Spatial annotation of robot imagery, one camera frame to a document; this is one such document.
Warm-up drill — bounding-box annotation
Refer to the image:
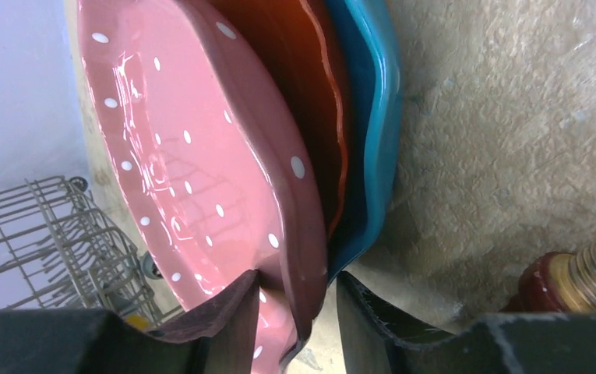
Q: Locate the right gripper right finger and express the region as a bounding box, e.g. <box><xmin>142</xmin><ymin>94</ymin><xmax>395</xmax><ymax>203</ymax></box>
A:
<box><xmin>336</xmin><ymin>272</ymin><xmax>596</xmax><ymax>373</ymax></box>

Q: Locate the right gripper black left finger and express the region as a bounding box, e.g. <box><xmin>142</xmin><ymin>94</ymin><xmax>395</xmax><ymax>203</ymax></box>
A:
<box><xmin>0</xmin><ymin>270</ymin><xmax>259</xmax><ymax>373</ymax></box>

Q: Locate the pink dotted plate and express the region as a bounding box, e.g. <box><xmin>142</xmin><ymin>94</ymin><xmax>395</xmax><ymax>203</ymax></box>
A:
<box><xmin>76</xmin><ymin>1</ymin><xmax>327</xmax><ymax>373</ymax></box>

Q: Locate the red plate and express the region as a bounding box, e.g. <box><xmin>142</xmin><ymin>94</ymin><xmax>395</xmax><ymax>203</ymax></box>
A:
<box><xmin>212</xmin><ymin>0</ymin><xmax>354</xmax><ymax>236</ymax></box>

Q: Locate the brown copper tool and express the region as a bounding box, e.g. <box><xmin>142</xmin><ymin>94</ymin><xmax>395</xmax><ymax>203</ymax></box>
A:
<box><xmin>503</xmin><ymin>242</ymin><xmax>596</xmax><ymax>312</ymax></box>

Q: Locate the blue plate under stack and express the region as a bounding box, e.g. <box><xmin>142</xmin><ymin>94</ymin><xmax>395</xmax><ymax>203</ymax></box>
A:
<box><xmin>326</xmin><ymin>1</ymin><xmax>404</xmax><ymax>281</ymax></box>

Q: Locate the grey wire dish rack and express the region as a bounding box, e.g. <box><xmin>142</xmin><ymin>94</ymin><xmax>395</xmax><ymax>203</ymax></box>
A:
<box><xmin>0</xmin><ymin>176</ymin><xmax>182</xmax><ymax>329</ymax></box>

